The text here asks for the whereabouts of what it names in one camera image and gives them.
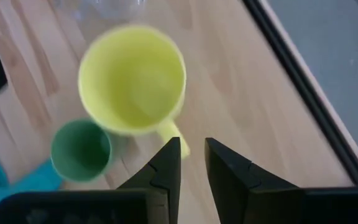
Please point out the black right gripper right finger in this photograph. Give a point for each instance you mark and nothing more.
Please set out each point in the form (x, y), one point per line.
(228, 174)

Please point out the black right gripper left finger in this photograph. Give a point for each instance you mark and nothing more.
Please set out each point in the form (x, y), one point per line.
(166, 177)

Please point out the small green cup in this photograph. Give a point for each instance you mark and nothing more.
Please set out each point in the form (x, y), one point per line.
(80, 151)

